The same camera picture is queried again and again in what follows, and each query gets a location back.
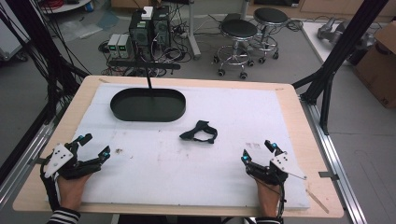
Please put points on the small white box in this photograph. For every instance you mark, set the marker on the small white box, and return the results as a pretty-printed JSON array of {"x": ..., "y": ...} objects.
[{"x": 147, "y": 12}]

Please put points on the white desk leg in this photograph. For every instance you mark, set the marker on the white desk leg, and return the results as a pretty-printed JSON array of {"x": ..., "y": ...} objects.
[{"x": 193, "y": 34}]

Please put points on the brown cardboard box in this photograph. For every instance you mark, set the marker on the brown cardboard box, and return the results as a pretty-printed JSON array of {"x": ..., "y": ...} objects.
[{"x": 378, "y": 68}]

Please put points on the black metal frame post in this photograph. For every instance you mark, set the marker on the black metal frame post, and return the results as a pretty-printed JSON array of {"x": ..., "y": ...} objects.
[{"x": 342, "y": 46}]

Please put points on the round white table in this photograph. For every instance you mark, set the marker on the round white table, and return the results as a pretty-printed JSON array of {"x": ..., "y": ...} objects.
[{"x": 67, "y": 5}]

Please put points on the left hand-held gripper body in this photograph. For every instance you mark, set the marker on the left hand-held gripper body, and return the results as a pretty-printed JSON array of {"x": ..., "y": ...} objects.
[{"x": 59, "y": 158}]

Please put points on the aluminium rail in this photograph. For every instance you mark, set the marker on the aluminium rail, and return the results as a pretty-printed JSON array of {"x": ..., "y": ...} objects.
[
  {"x": 336, "y": 161},
  {"x": 21, "y": 161}
]

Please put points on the grey power supply unit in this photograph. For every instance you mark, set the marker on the grey power supply unit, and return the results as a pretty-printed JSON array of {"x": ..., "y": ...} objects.
[
  {"x": 113, "y": 46},
  {"x": 125, "y": 46}
]

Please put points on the person's right hand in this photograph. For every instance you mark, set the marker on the person's right hand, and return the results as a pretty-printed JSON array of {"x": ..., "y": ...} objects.
[{"x": 267, "y": 196}]

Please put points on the small metal bracket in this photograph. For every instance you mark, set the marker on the small metal bracket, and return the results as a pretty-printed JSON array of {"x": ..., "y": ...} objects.
[
  {"x": 38, "y": 161},
  {"x": 328, "y": 175}
]

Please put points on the black round stool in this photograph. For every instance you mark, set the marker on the black round stool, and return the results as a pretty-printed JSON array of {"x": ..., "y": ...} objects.
[
  {"x": 270, "y": 15},
  {"x": 238, "y": 29}
]

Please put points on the white foam mat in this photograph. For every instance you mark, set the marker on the white foam mat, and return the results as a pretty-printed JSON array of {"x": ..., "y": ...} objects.
[{"x": 186, "y": 174}]

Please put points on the person's left hand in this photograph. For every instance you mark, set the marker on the person's left hand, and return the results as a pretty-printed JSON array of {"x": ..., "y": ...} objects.
[{"x": 72, "y": 189}]

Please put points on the black computer tower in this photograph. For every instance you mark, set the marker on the black computer tower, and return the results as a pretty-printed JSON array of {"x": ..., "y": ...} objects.
[
  {"x": 140, "y": 34},
  {"x": 162, "y": 28}
]

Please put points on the thin wooden stick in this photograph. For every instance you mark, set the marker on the thin wooden stick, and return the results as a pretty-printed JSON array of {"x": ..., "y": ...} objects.
[{"x": 317, "y": 201}]

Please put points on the black rack with oval base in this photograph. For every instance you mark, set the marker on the black rack with oval base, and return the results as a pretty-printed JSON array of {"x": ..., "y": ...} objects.
[{"x": 148, "y": 107}]

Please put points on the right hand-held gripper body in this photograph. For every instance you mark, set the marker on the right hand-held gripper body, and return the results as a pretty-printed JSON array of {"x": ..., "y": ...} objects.
[{"x": 281, "y": 165}]

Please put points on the white platform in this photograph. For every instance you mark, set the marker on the white platform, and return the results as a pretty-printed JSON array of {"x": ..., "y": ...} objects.
[{"x": 314, "y": 37}]

